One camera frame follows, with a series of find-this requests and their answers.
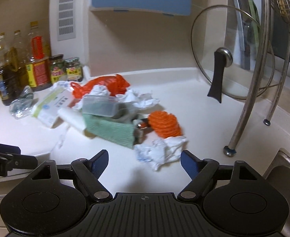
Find tall green pickle jar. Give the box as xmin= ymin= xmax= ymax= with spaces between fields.
xmin=49 ymin=54 xmax=66 ymax=84

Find crumpled white tissue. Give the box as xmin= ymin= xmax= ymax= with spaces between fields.
xmin=115 ymin=88 xmax=160 ymax=110

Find green cloth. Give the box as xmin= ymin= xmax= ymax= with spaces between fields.
xmin=82 ymin=114 xmax=135 ymax=149

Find white paper roll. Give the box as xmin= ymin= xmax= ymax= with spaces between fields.
xmin=57 ymin=107 xmax=86 ymax=135

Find small pickle jar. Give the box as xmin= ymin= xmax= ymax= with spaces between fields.
xmin=65 ymin=57 xmax=83 ymax=82

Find crushed clear plastic bottle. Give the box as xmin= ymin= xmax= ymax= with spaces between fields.
xmin=9 ymin=86 xmax=34 ymax=119

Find small dark sauce bottle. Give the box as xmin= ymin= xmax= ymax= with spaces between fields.
xmin=0 ymin=32 xmax=18 ymax=106

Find red plastic bag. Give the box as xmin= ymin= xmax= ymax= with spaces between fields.
xmin=70 ymin=74 xmax=130 ymax=99

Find clear plastic container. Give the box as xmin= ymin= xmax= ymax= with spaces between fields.
xmin=82 ymin=95 xmax=120 ymax=117

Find orange foam net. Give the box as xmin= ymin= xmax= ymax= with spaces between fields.
xmin=148 ymin=111 xmax=182 ymax=139

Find yellow red label oil bottle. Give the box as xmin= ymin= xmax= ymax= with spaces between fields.
xmin=26 ymin=21 xmax=51 ymax=91

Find white green medicine box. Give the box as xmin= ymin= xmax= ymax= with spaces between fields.
xmin=31 ymin=87 xmax=74 ymax=128

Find glass pot lid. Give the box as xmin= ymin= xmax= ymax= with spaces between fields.
xmin=190 ymin=4 xmax=276 ymax=104

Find large dark oil bottle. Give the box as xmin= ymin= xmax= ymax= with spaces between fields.
xmin=10 ymin=29 xmax=29 ymax=91

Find white wall vent panel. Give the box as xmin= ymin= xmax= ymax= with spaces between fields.
xmin=49 ymin=0 xmax=88 ymax=65

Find steel dish rack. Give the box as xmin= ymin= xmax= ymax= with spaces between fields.
xmin=223 ymin=0 xmax=290 ymax=157

